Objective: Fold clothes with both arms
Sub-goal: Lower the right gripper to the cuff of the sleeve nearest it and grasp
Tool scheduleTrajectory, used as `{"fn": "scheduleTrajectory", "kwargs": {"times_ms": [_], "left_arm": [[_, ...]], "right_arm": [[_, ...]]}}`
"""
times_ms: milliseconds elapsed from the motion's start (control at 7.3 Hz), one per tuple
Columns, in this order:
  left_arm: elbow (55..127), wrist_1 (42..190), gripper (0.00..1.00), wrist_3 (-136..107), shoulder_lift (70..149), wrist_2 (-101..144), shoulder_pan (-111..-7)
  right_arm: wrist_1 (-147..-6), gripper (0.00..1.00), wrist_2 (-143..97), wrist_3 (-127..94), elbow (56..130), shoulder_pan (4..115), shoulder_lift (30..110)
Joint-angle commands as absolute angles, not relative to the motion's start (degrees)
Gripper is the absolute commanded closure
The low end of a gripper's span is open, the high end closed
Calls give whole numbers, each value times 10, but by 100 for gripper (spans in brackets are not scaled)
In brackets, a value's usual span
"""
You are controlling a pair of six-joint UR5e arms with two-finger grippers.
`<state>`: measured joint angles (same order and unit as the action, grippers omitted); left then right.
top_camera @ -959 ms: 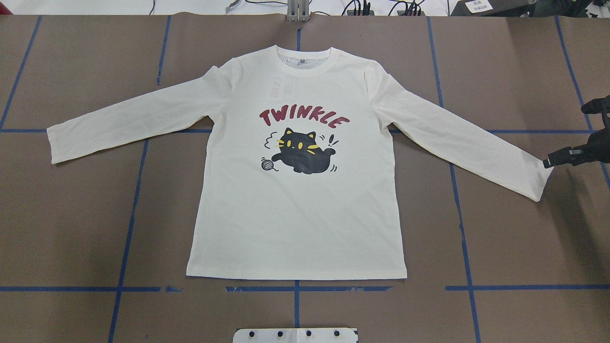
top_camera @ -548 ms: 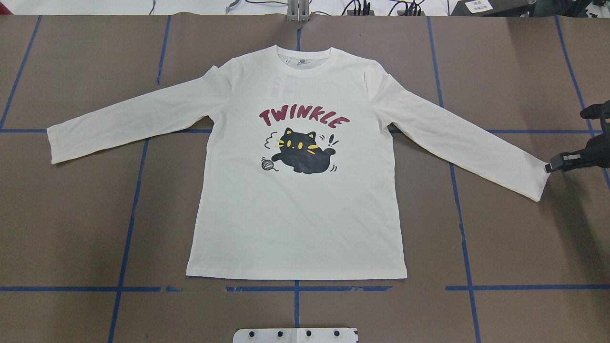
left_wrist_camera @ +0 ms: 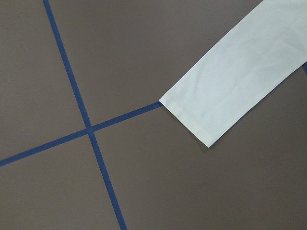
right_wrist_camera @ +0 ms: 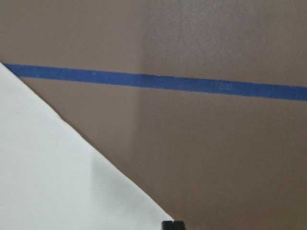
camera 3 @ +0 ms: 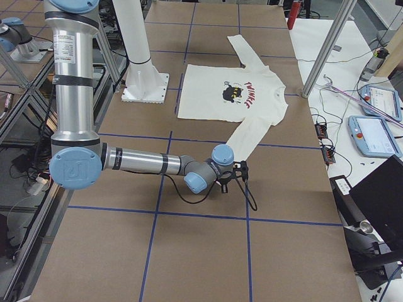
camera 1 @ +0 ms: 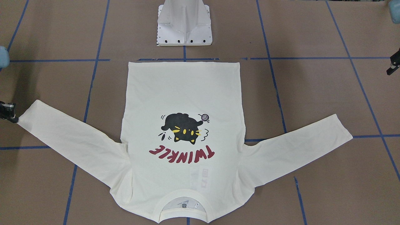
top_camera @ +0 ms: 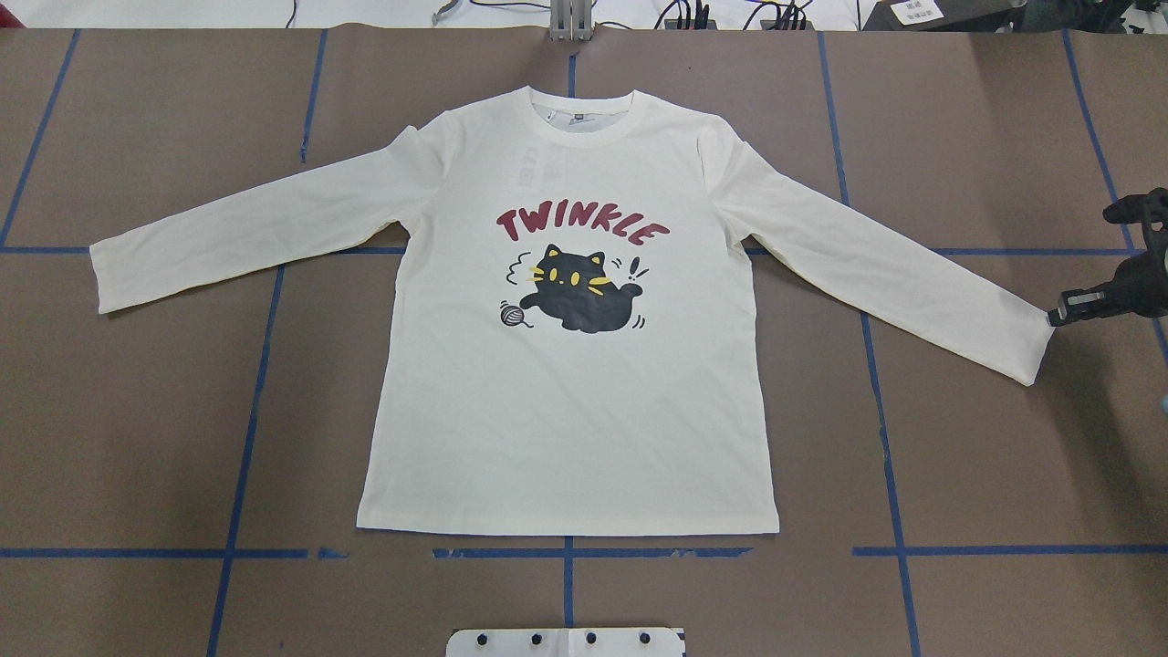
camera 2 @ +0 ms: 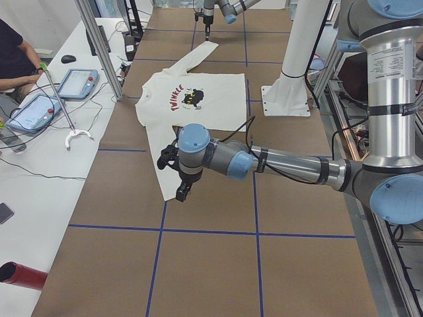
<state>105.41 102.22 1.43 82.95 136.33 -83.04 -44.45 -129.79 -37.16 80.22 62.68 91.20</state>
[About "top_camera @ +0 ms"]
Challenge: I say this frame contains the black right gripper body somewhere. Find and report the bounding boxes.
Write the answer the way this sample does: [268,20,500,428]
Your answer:
[1101,248,1167,318]

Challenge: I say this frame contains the white long-sleeve cat shirt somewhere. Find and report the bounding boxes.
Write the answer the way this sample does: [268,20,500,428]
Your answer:
[89,88,1054,537]

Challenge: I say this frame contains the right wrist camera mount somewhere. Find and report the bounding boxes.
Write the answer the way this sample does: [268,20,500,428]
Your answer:
[1101,187,1167,256]

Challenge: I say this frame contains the aluminium frame post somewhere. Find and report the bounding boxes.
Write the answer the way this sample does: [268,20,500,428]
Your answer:
[547,0,595,42]

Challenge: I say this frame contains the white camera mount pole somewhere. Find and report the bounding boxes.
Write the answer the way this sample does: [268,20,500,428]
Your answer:
[445,627,687,656]

